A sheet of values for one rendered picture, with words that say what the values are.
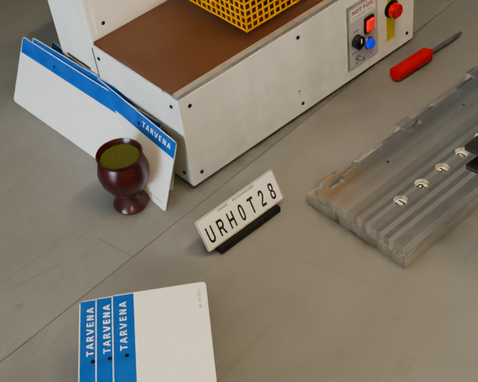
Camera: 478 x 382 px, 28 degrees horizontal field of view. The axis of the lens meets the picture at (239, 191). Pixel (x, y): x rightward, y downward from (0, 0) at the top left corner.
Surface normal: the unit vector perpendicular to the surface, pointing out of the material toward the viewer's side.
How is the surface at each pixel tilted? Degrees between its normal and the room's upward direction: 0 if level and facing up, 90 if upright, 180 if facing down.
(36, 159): 0
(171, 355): 0
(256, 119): 90
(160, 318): 0
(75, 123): 63
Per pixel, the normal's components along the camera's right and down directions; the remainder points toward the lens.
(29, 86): -0.69, 0.15
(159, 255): -0.11, -0.72
